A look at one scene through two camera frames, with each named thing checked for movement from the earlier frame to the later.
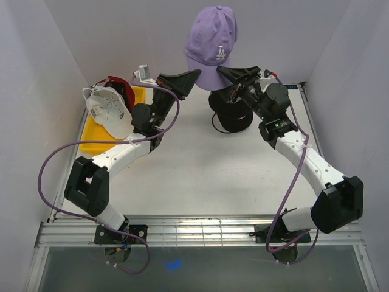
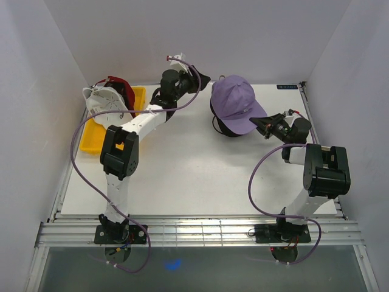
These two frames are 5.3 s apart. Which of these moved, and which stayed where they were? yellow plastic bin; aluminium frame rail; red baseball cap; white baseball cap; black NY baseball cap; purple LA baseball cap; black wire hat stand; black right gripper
Moved: purple LA baseball cap; black NY baseball cap; black right gripper
Stayed: red baseball cap; black wire hat stand; white baseball cap; aluminium frame rail; yellow plastic bin
